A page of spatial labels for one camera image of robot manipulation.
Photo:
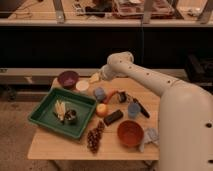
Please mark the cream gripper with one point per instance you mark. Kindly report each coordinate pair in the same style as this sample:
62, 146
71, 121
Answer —
95, 78

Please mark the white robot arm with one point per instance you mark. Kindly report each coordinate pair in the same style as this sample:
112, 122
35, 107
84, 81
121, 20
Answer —
185, 114

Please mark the white paper cup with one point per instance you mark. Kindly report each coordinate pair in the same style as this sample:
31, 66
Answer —
82, 86

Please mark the blue cup near carrot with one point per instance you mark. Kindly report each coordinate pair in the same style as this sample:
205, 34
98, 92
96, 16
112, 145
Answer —
99, 94

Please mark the small dark metal cup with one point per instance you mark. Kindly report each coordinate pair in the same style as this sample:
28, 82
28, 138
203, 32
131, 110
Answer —
70, 117

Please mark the light blue cup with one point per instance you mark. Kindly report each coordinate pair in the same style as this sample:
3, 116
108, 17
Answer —
133, 110

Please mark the orange carrot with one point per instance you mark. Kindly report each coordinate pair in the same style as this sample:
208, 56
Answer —
109, 96

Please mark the purple bowl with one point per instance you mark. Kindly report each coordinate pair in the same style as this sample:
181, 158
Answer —
68, 79

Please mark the small black clip object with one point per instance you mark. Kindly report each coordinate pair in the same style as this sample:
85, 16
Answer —
122, 97

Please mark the yellow red apple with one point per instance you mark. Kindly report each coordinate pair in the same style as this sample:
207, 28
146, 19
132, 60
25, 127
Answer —
102, 110

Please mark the wooden table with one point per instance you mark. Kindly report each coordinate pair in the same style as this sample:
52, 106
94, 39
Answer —
48, 145

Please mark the black rectangular block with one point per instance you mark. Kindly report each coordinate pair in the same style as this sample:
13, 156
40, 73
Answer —
116, 115

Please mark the pale corn cob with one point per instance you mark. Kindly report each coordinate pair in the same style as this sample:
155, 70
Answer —
60, 110

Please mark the green plastic tray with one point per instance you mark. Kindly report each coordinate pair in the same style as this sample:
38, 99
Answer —
45, 115

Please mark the black marker pen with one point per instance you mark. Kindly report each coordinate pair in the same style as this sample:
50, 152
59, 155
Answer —
142, 109

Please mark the bunch of dark grapes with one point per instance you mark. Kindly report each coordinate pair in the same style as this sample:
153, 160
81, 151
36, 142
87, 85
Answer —
94, 136

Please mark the orange bowl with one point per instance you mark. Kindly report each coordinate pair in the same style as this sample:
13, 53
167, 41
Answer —
130, 133

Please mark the crumpled grey blue cloth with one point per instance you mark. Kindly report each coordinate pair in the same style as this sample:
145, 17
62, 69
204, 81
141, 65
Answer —
150, 136

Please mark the cluttered background shelf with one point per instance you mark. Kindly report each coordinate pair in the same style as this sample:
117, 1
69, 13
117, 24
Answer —
108, 13

